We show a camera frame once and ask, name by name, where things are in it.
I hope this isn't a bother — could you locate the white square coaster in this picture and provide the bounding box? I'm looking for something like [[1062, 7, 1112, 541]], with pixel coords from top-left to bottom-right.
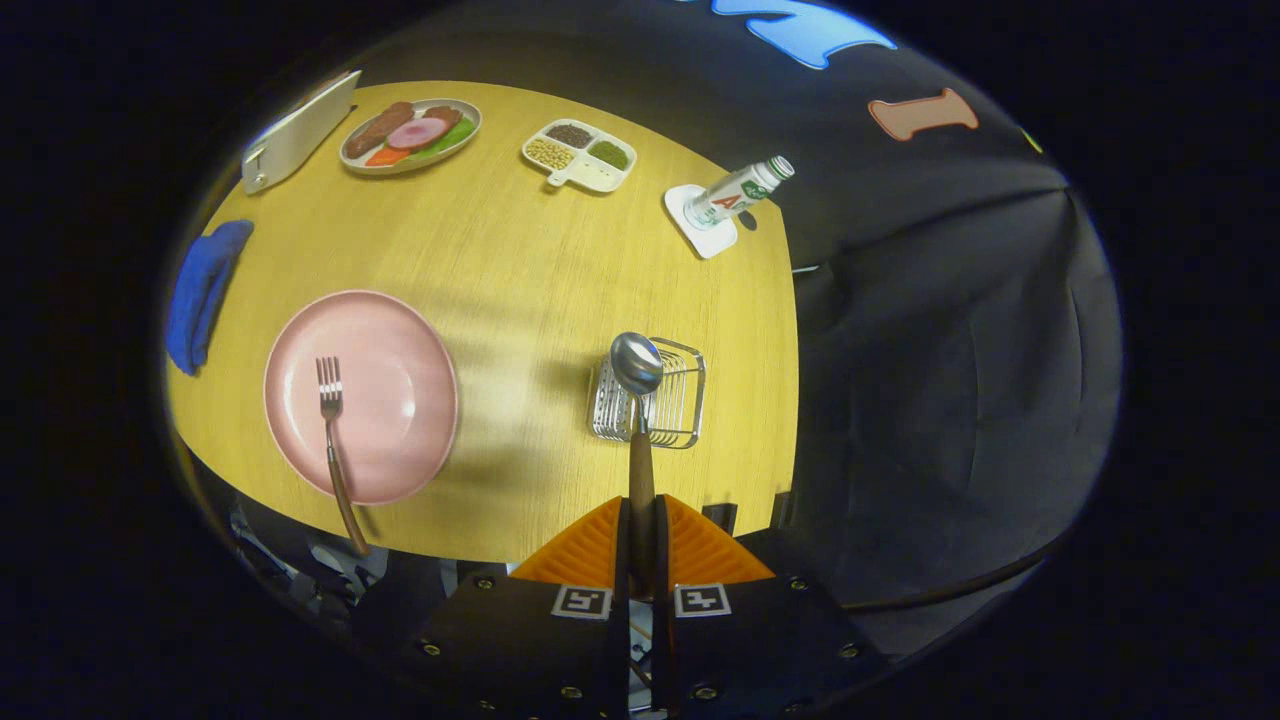
[[664, 184, 739, 260]]

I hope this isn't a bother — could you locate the long brown meat piece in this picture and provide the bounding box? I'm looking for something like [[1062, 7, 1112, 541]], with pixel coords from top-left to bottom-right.
[[345, 101, 414, 159]]

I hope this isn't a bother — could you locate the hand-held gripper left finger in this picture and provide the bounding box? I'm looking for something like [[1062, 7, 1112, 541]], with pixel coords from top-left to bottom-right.
[[415, 497, 631, 720]]

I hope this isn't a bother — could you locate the wooden-handled metal spoon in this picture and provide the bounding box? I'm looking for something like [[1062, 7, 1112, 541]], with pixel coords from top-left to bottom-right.
[[609, 331, 665, 601]]

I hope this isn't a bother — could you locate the green lettuce leaf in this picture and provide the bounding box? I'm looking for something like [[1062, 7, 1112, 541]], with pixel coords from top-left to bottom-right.
[[405, 118, 477, 164]]

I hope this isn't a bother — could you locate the white toaster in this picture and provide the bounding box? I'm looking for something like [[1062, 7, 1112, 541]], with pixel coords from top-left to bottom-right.
[[241, 70, 362, 196]]

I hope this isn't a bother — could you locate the white drink bottle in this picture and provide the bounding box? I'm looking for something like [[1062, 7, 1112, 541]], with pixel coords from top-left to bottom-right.
[[684, 155, 796, 230]]

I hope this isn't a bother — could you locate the wooden-handled metal fork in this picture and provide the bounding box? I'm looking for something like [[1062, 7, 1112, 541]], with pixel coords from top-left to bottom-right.
[[316, 356, 371, 557]]

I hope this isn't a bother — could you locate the white divided bean dish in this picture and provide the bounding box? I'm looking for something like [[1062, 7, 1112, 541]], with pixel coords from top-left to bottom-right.
[[521, 118, 638, 194]]

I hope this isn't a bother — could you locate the metal wire basket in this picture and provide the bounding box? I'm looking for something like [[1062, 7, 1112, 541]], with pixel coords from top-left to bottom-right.
[[588, 337, 707, 450]]

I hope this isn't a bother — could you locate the pink round plate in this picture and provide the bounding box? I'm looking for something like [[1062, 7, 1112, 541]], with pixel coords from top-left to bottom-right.
[[263, 290, 461, 506]]

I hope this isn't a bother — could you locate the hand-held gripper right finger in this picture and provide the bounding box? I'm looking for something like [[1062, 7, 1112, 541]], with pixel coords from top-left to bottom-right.
[[655, 494, 891, 720]]

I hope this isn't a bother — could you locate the pink ham slice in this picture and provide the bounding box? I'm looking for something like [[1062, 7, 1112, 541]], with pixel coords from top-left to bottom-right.
[[387, 117, 448, 151]]

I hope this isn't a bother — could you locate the grey oval food plate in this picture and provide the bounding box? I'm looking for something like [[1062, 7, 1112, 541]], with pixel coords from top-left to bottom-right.
[[339, 98, 483, 176]]

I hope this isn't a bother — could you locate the blue folded cloth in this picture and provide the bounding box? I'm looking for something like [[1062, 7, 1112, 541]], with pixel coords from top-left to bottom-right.
[[165, 220, 255, 377]]

